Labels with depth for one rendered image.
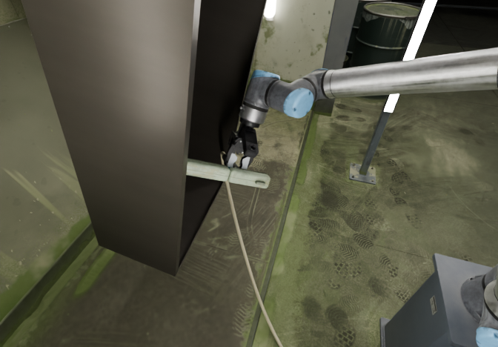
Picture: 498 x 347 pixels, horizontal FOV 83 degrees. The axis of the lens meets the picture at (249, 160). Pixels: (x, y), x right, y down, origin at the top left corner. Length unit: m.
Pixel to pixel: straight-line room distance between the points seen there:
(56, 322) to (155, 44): 1.56
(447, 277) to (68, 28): 1.30
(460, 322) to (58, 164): 1.98
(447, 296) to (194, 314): 1.11
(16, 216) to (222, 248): 1.09
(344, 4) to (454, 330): 2.26
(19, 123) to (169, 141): 1.38
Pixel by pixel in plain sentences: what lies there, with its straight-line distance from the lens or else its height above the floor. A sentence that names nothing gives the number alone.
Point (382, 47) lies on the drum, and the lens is 3.29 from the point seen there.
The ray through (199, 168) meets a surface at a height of 0.96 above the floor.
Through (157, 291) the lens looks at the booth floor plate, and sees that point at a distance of 1.75.
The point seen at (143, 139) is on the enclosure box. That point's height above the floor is 1.17.
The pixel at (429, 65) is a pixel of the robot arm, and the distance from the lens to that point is 0.81.
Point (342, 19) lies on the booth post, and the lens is 2.72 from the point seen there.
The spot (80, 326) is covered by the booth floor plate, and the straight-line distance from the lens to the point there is 1.81.
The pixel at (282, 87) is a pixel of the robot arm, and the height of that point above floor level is 1.19.
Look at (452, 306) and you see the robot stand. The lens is 1.21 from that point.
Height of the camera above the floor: 1.58
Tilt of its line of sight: 41 degrees down
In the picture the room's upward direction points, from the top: 1 degrees clockwise
